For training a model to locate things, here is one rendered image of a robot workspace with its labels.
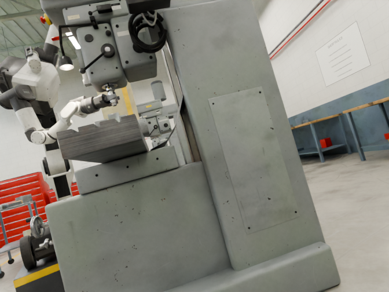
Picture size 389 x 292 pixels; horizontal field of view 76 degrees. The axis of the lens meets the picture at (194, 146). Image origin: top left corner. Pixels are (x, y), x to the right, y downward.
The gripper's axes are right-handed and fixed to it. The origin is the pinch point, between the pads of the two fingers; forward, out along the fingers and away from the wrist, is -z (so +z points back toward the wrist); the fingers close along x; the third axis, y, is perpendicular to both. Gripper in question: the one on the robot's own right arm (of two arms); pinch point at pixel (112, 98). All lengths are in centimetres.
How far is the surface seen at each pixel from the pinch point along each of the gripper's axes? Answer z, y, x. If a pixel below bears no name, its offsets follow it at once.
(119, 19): -17.4, -38.0, -5.5
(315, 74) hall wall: -277, -70, 486
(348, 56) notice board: -310, -67, 390
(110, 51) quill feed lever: -10.0, -20.4, -10.2
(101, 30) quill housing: -7.0, -34.5, -8.0
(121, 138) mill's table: -28, 34, -62
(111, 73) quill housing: -6.4, -10.0, -8.3
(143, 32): -27.8, -28.1, -3.1
